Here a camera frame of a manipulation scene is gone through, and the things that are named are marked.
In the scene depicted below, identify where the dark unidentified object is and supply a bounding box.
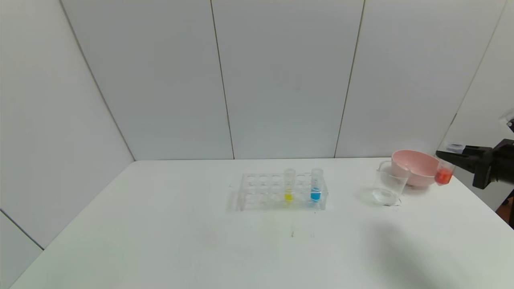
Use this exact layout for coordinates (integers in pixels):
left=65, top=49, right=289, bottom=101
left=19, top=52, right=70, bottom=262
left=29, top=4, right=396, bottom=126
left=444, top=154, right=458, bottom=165
left=504, top=189, right=514, bottom=228

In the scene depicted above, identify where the clear glass beaker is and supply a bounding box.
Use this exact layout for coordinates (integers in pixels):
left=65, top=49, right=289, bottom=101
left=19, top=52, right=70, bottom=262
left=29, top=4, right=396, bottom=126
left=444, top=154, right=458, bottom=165
left=371, top=161, right=410, bottom=208

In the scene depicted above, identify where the yellow pigment test tube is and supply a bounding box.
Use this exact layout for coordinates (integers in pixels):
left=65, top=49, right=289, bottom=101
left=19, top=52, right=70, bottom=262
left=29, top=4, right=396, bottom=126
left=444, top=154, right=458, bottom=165
left=284, top=169, right=296, bottom=202

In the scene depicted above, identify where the red pigment test tube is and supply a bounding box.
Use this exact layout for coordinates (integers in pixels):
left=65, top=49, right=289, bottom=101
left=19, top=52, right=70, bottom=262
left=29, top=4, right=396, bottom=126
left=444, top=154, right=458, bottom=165
left=435, top=142, right=466, bottom=186

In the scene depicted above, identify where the clear acrylic test tube rack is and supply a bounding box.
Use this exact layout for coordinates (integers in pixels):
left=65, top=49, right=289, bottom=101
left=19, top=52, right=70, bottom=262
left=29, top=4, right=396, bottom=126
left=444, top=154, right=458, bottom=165
left=237, top=173, right=328, bottom=212

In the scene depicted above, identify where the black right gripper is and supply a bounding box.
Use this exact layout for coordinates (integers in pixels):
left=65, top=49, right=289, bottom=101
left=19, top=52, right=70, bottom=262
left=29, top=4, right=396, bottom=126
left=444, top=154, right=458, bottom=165
left=435, top=138, right=514, bottom=189

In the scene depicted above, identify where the blue pigment test tube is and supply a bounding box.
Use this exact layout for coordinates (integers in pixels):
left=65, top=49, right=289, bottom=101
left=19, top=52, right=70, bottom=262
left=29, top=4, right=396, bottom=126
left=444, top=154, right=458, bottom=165
left=310, top=169, right=324, bottom=202

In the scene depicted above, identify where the pink plastic bowl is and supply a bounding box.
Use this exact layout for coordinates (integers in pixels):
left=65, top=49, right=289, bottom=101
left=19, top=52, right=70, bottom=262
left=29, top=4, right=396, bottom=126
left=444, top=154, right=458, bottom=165
left=392, top=150, right=444, bottom=188

